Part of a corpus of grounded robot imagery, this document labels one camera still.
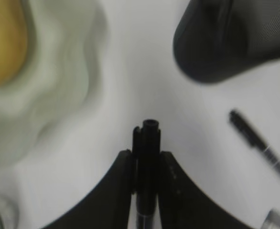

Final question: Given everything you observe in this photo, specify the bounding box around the black marker pen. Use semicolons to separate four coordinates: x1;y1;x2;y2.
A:
132;119;161;229
229;110;280;178

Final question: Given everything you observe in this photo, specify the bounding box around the pale green wavy glass plate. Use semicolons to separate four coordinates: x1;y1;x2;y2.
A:
0;0;102;167

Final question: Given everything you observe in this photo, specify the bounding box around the clear water bottle green label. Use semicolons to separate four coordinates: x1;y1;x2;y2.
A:
0;194;19;229

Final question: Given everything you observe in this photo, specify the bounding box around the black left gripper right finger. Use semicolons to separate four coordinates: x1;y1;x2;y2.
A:
158;151;250;229

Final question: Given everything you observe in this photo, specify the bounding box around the black mesh pen holder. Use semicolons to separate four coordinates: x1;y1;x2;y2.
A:
172;0;280;83

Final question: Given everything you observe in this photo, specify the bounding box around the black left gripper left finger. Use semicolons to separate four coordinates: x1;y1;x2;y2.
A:
45;150;133;229

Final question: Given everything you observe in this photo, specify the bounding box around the yellow mango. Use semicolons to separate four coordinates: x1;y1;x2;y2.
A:
0;0;28;85

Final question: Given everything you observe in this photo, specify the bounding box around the grey white eraser middle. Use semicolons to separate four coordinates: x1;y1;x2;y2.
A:
261;209;280;229

